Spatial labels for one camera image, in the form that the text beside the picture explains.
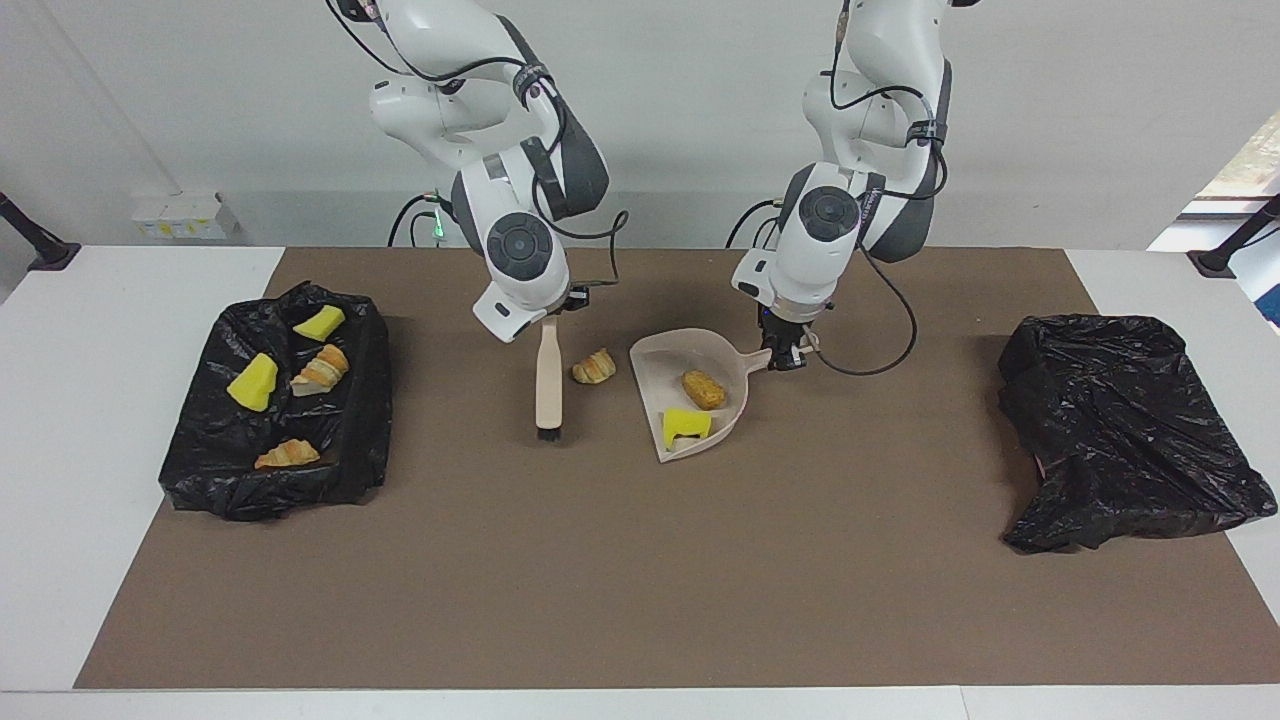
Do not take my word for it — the brown bread roll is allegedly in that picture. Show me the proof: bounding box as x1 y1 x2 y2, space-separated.
682 370 727 411

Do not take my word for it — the pale bread piece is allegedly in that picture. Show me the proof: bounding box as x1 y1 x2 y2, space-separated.
254 438 322 471

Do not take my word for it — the blue plastic object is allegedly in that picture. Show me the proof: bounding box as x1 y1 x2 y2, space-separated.
1243 268 1280 331

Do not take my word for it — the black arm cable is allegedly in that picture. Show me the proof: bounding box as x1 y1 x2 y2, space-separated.
812 0 951 379
330 0 629 293

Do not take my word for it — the brown table mat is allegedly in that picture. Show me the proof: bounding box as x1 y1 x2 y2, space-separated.
75 247 1280 691

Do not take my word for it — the white box on floor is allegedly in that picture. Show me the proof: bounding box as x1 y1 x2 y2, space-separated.
131 190 239 241

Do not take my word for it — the black right base cable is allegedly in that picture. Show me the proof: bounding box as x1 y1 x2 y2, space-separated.
388 193 441 248

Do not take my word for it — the window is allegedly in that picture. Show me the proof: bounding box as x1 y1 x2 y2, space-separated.
1195 108 1280 201

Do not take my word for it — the beige hand brush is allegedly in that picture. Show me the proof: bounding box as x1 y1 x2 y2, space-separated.
535 318 564 443

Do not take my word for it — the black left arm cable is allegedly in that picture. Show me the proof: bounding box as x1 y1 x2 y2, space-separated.
812 0 951 379

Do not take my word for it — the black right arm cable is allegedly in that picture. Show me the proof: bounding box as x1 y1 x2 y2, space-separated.
330 0 629 293

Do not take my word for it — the black base cable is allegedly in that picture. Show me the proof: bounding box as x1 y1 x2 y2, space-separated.
725 198 791 248
388 193 441 248

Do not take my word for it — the beige plastic dustpan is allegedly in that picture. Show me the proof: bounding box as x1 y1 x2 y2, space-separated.
629 328 773 465

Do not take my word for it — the black trash bag bin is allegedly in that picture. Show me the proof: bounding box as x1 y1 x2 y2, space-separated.
158 281 394 524
997 314 1279 555

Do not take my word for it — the black left base cable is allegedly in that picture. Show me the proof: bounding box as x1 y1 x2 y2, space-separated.
725 198 791 248

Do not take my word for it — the striped orange croissant piece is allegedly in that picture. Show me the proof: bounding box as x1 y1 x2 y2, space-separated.
290 344 351 398

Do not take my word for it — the black camera stand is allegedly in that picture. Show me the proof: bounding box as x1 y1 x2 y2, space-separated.
1187 195 1280 279
0 192 81 273

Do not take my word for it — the notched yellow sponge piece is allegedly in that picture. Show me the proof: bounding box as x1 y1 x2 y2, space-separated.
661 408 714 450

